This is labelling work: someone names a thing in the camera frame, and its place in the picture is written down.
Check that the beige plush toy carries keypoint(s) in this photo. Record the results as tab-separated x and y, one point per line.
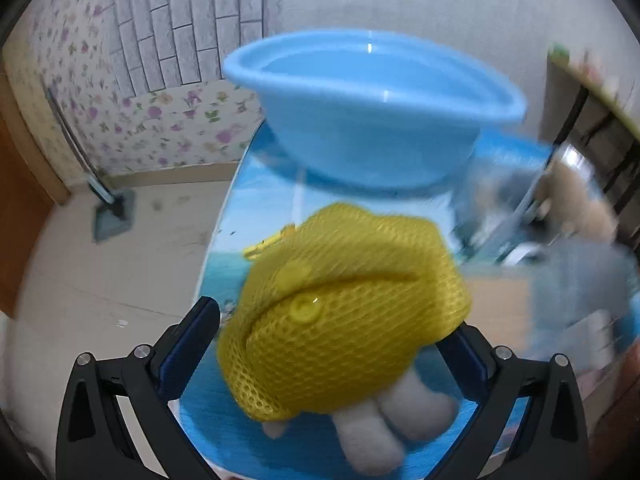
585	200

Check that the yellow mesh bag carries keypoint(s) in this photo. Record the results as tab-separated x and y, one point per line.
345	310

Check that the yellow-edged folding side table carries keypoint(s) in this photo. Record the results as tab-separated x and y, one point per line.
600	100

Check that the small green box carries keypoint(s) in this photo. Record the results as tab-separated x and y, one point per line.
557	50

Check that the brown wooden door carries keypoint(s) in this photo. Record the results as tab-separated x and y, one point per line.
25	185

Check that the light blue plastic basin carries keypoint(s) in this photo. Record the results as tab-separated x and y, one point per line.
370	125

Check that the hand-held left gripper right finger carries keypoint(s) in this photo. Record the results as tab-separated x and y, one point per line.
469	357

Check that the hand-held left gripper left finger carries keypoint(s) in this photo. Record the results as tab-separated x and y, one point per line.
192	341

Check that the white fluffy plush item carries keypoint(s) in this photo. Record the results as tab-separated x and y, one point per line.
365	435

